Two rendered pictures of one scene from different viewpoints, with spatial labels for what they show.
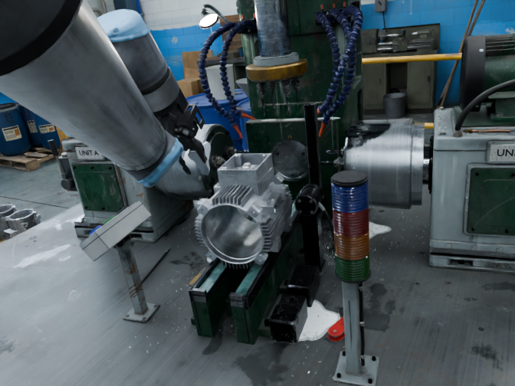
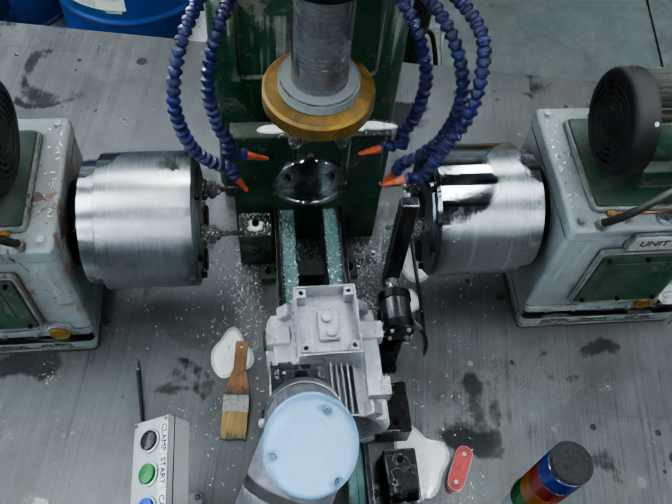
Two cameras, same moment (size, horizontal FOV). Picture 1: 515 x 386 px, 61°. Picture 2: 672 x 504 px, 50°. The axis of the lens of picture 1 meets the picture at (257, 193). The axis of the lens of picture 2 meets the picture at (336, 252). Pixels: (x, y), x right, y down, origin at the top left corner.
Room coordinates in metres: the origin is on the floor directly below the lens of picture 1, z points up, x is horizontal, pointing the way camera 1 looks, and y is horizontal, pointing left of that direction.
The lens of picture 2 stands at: (0.60, 0.31, 2.16)
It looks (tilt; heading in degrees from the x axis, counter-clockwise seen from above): 58 degrees down; 326
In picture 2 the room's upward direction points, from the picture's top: 7 degrees clockwise
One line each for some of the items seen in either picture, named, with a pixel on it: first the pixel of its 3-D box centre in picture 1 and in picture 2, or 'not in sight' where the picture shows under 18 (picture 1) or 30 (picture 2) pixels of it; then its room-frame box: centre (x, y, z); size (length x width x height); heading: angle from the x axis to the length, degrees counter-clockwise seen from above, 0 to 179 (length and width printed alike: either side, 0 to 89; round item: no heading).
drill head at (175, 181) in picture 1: (182, 162); (121, 220); (1.42, 0.24, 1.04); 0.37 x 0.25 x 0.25; 67
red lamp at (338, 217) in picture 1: (350, 217); (554, 477); (0.67, -0.15, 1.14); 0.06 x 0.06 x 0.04
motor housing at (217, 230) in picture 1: (246, 215); (325, 374); (0.99, 0.04, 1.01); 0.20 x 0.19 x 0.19; 158
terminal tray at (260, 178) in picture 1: (247, 175); (326, 328); (1.03, 0.02, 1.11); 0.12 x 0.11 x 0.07; 158
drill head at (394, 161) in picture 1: (395, 164); (484, 208); (1.15, -0.39, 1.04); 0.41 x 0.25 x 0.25; 67
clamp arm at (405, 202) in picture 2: (313, 151); (399, 245); (1.11, -0.16, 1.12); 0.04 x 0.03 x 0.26; 157
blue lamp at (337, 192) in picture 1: (349, 193); (564, 468); (0.67, -0.15, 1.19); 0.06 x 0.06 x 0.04
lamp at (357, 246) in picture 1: (351, 240); (544, 485); (0.67, -0.15, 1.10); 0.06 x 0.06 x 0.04
